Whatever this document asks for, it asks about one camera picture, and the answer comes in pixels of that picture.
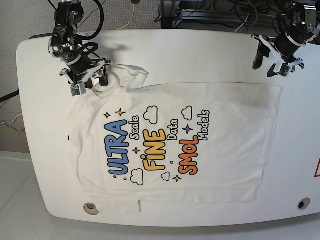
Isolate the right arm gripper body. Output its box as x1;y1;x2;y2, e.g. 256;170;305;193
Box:
59;55;112;87

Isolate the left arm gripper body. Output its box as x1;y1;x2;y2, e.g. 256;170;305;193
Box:
251;33;305;73

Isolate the white printed T-shirt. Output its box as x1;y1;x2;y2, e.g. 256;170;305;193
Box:
66;65;282;215

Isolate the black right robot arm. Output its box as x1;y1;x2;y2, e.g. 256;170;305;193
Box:
48;0;112;96

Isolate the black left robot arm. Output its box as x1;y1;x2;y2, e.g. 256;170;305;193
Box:
252;0;320;78

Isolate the red triangle sticker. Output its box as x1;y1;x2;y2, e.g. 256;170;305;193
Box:
314;159;320;178

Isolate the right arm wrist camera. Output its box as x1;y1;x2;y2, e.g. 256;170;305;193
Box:
70;83;87;97

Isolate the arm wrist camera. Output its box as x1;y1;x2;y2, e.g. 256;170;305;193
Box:
70;83;87;97
277;62;291;77

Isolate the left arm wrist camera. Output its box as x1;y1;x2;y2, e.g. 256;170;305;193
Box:
277;62;291;77

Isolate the yellow white cable tangle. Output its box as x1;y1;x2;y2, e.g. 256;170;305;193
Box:
0;113;24;136

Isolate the yellow floor cable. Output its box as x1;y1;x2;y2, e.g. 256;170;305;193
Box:
118;3;136;31

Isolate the black aluminium frame stand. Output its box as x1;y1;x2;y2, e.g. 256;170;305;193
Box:
154;0;293;30

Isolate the left table cable grommet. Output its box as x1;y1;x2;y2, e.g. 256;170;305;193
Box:
83;202;100;216

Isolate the table cable grommet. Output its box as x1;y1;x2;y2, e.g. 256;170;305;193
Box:
83;202;100;216
297;197;311;210

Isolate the right table cable grommet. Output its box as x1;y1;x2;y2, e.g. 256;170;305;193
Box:
297;197;311;210

